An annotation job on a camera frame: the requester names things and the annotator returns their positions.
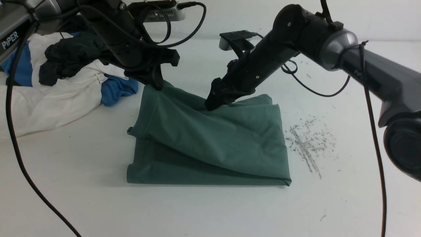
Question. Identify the dark grey shirt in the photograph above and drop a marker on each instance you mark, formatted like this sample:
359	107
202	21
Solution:
46	59

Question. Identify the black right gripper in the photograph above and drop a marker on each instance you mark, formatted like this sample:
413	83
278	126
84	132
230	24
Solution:
249	71

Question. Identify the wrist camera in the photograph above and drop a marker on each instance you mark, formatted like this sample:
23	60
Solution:
156	11
238	41

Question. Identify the blue shirt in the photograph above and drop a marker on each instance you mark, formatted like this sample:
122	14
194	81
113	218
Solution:
105	84

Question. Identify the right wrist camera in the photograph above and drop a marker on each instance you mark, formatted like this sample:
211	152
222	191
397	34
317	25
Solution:
238	41

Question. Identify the green long sleeve shirt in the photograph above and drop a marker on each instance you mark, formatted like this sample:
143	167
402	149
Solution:
180	142

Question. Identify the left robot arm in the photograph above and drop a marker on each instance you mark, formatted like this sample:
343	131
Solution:
21	18

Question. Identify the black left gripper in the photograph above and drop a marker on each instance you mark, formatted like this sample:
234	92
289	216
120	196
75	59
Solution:
113	23

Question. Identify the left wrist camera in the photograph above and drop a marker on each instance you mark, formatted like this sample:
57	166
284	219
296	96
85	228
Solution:
156	11

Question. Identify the white shirt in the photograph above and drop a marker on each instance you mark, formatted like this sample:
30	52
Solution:
33	110

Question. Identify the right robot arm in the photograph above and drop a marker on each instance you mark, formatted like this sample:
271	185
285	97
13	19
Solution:
298	31

